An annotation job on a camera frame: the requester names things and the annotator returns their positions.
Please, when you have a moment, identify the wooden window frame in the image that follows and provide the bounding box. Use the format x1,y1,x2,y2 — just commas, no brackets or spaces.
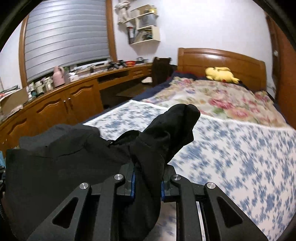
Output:
18,0,118,87

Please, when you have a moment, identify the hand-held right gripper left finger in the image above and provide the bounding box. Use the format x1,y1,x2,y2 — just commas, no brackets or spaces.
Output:
26,162,137,241

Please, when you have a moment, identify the tied beige curtain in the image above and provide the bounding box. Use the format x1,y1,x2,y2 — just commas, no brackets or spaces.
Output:
117,0,131,25

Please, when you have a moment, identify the white wall shelf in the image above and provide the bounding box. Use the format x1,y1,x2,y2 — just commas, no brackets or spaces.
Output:
126,5,161,45

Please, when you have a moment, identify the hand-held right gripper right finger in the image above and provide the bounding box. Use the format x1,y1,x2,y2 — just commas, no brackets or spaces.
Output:
160,164,269,241

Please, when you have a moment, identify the cardboard box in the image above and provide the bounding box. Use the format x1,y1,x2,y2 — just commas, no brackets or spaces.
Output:
0,87,29,114

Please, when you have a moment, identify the dark wooden chair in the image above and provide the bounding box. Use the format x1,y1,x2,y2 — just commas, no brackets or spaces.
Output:
141,57,173,87

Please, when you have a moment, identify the wooden headboard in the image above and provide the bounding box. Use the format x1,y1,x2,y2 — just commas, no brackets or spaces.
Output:
178,47,267,92

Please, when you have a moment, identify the black gadget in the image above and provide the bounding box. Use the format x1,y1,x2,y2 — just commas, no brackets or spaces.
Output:
107,60,126,70

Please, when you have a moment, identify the blue floral bed sheet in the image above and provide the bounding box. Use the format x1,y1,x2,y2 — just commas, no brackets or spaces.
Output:
83,100,296,241

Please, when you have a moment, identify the dark grey cloth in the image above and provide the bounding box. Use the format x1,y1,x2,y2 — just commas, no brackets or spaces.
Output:
19,123,102,151

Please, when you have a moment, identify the stack of papers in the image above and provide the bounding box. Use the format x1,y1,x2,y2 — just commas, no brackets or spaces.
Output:
135,29,153,42

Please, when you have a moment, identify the grey window blind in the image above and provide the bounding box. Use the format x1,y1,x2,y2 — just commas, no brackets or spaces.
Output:
24,0,110,82

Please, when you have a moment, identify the pink jug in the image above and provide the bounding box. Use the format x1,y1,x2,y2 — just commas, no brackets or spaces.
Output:
53,66,65,87

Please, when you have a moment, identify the wooden desk with cabinets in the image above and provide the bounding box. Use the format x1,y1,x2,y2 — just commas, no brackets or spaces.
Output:
0,62,154,151

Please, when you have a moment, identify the group of white bottles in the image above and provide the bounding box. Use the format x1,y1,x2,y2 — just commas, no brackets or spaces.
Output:
26,76,55,98

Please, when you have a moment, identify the yellow plush toy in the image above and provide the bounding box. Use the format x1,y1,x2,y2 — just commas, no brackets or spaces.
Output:
205,66,240,84

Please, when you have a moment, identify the grey paper bag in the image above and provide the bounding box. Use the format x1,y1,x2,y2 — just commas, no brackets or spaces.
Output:
139,14,158,27

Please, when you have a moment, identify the black buttoned coat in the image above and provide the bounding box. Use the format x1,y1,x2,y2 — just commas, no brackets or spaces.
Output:
5,103,201,241

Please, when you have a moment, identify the pink floral blanket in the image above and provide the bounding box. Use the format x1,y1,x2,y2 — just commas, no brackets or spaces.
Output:
141,76,287,128

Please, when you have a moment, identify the wooden louvered wardrobe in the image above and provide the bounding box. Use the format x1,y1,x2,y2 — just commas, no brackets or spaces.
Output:
265,13,296,129

